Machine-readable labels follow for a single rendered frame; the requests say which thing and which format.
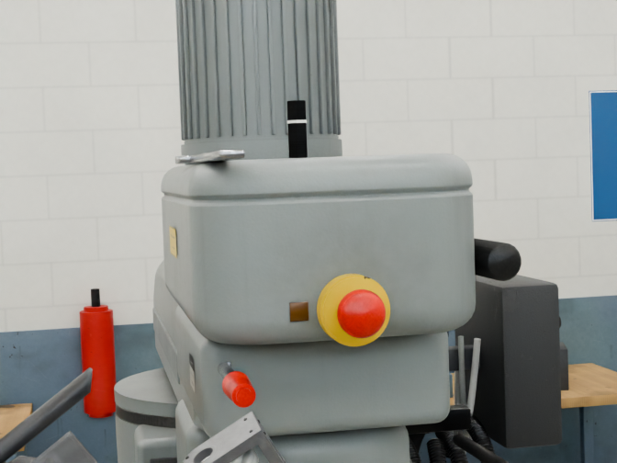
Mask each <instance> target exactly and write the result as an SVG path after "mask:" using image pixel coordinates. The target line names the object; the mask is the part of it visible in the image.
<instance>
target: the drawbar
mask: <svg viewBox="0 0 617 463"><path fill-rule="evenodd" d="M302 119H307V110H306V101H305V100H293V101H287V120H302ZM287 126H288V150H289V158H308V135H307V123H287Z"/></svg>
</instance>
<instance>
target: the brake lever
mask: <svg viewBox="0 0 617 463"><path fill-rule="evenodd" d="M218 372H219V373H220V375H221V376H222V378H223V382H222V389H223V391H224V393H225V394H226V395H227V396H228V397H229V398H230V399H231V400H232V401H233V402H234V403H235V404H236V405H237V406H239V407H242V408H246V407H249V406H251V405H252V404H253V402H254V400H255V396H256V394H255V390H254V388H253V386H252V383H251V382H250V380H249V379H248V377H247V376H246V375H245V374H244V373H242V372H240V371H234V370H233V369H232V367H231V362H230V361H229V362H221V363H220V364H219V365H218Z"/></svg>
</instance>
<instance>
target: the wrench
mask: <svg viewBox="0 0 617 463"><path fill-rule="evenodd" d="M244 157H245V151H244V150H220V151H215V152H202V153H201V154H196V155H185V156H175V163H176V164H189V163H207V162H216V161H226V160H234V159H241V158H244Z"/></svg>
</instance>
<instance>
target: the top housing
mask: <svg viewBox="0 0 617 463"><path fill-rule="evenodd" d="M472 185H473V179H472V174H471V170H470V168H469V167H468V165H467V163H466V162H465V161H464V160H463V159H462V158H460V157H458V156H456V155H454V154H450V153H418V154H390V155H364V156H337V157H309V158H283V159H256V160H232V161H216V162H207V163H201V164H189V165H182V166H176V167H174V168H172V169H170V170H168V171H167V173H166V174H165V175H164V176H163V180H162V184H161V191H162V193H164V196H163V197H162V215H163V256H164V277H165V285H166V287H167V289H168V290H169V292H170V293H171V295H172V296H173V298H174V299H175V301H176V302H177V303H178V305H179V306H180V307H181V309H182V310H183V311H184V313H185V315H186V316H187V317H188V319H189V320H190V321H191V323H193V324H194V326H195V327H196V329H197V330H198V331H199V332H200V333H201V334H202V335H203V336H204V337H206V338H207V339H209V340H211V341H213V342H216V343H221V344H251V345H253V344H288V343H303V342H317V341H331V340H333V339H332V338H330V337H329V336H328V335H327V334H326V333H325V332H324V331H323V329H322V328H321V326H320V322H319V319H318V315H317V304H318V300H319V296H320V293H321V291H322V290H323V289H324V288H325V286H326V285H327V284H328V283H329V282H330V281H332V280H333V279H334V278H336V277H339V276H341V275H345V274H358V275H362V276H365V277H369V278H372V279H373V280H374V281H376V282H377V283H378V284H379V285H380V286H381V287H382V288H383V289H384V291H385V292H386V293H387V297H388V299H389V304H390V316H389V320H388V324H387V327H386V329H385V330H384V331H383V332H382V333H381V335H380V336H379V337H388V336H402V335H416V334H429V333H443V332H449V331H452V330H455V329H457V328H459V327H461V326H463V325H465V324H466V323H467V322H468V321H469V320H470V319H471V318H472V315H473V313H474V311H475V308H476V275H475V243H474V211H473V194H472V193H471V192H470V191H469V188H470V187H471V186H472ZM291 302H308V321H302V322H291V321H290V309H289V303H291Z"/></svg>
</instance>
